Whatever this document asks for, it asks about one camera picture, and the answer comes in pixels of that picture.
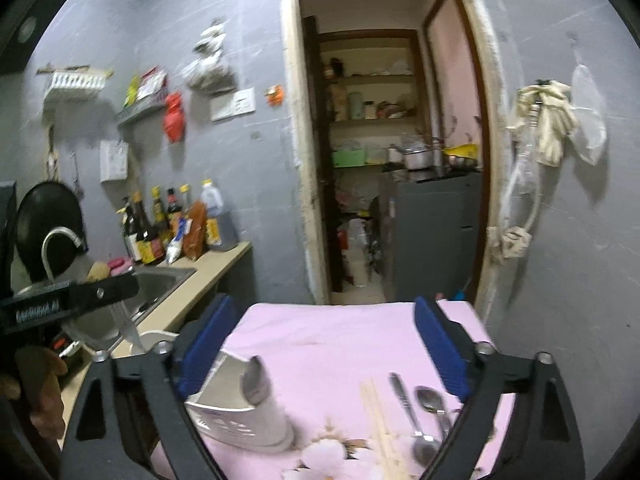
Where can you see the white wall switch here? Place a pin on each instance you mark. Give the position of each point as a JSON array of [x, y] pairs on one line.
[[222, 107]]

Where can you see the slim yellow-capped bottle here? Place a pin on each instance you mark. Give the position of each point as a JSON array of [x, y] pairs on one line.
[[185, 200]]

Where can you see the small glass jar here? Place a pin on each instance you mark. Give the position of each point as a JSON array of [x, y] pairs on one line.
[[369, 110]]

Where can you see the white plastic utensil holder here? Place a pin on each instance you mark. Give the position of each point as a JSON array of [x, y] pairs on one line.
[[235, 410]]

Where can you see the grey refrigerator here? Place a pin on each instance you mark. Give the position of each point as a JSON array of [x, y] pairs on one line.
[[430, 230]]

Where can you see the hanging metal peeler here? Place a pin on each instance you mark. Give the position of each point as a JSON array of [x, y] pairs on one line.
[[75, 180]]

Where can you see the orange seasoning packet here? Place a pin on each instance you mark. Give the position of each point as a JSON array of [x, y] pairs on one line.
[[195, 232]]

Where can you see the steel sink with faucet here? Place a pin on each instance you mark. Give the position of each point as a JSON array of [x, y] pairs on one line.
[[210, 265]]

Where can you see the person's left hand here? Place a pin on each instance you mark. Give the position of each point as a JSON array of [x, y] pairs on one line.
[[45, 385]]

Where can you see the white door frame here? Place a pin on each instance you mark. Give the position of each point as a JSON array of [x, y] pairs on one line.
[[292, 110]]

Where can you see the white wall rack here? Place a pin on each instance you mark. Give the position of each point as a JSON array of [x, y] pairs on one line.
[[75, 87]]

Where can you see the black wok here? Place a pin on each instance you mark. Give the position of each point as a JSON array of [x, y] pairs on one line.
[[50, 210]]

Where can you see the large soy sauce bottle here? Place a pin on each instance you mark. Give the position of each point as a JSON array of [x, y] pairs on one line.
[[149, 240]]

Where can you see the red and white packets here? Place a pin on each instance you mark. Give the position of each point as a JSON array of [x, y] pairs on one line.
[[152, 85]]

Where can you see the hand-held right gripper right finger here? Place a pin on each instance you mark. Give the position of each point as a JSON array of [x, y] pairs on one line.
[[442, 350]]

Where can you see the clear bag of dried goods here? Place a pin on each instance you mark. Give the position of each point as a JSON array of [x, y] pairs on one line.
[[210, 72]]

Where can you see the clear hanging plastic bag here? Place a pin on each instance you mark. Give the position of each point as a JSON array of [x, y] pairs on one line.
[[590, 120]]

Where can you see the wooden chopstick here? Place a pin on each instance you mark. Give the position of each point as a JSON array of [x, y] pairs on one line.
[[385, 420], [375, 420]]

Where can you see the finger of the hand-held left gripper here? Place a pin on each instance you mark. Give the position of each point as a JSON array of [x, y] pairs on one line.
[[105, 292]]

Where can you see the steel faucet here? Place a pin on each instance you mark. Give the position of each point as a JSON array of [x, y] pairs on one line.
[[65, 231]]

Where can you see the cream rubber gloves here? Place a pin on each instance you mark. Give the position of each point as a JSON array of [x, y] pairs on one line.
[[550, 120]]

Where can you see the metal bowl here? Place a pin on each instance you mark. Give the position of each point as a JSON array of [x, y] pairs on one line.
[[462, 162]]

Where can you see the wooden shelf unit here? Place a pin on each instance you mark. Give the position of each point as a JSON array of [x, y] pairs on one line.
[[370, 35]]

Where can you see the red plastic bag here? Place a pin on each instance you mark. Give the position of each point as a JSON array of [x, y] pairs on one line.
[[174, 117]]

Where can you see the dark red-capped sauce bottle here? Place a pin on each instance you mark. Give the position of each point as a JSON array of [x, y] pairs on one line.
[[173, 210]]

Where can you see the green cup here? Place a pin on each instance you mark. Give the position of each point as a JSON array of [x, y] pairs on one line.
[[355, 106]]

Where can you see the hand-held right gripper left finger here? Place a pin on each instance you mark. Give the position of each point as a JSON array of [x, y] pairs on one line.
[[205, 345]]

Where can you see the green box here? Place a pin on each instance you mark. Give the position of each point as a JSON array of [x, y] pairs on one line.
[[348, 158]]

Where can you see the tan loofah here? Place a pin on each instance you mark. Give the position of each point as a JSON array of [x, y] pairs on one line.
[[98, 272]]

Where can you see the yellow-capped sauce bottle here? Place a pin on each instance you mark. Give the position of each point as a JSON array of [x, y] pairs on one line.
[[159, 210]]

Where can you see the white wall socket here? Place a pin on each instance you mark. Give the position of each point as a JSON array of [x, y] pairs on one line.
[[245, 100]]

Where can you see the grey wall shelf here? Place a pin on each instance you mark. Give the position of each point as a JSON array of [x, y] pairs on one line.
[[142, 112]]

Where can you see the pink floral tablecloth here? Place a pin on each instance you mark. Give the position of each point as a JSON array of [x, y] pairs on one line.
[[325, 340]]

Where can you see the beige rag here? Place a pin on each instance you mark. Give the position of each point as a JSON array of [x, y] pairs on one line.
[[512, 242]]

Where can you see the steel cooking pot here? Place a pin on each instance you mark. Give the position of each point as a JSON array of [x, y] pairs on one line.
[[415, 159]]

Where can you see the pink sponge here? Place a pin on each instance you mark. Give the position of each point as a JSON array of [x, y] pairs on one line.
[[120, 266]]

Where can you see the white sack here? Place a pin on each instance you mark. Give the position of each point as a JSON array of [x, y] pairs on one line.
[[360, 260]]

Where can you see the black range hood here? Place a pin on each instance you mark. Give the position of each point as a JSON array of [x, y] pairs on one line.
[[15, 55]]

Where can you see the clear plastic bottle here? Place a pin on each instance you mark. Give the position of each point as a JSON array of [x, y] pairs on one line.
[[527, 160]]

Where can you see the orange wall plug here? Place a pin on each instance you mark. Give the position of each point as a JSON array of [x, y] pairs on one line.
[[275, 95]]

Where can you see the yellow-green packet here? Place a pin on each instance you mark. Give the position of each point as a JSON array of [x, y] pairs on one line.
[[132, 91]]

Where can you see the metal basin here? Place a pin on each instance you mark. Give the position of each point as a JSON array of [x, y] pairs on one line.
[[90, 325]]

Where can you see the white plastic bag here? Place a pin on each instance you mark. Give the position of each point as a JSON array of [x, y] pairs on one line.
[[401, 66]]

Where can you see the white and blue packet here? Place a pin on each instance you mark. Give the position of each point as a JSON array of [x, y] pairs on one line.
[[176, 245]]

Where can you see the dark pump bottle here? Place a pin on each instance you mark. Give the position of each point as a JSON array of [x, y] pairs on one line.
[[129, 232]]

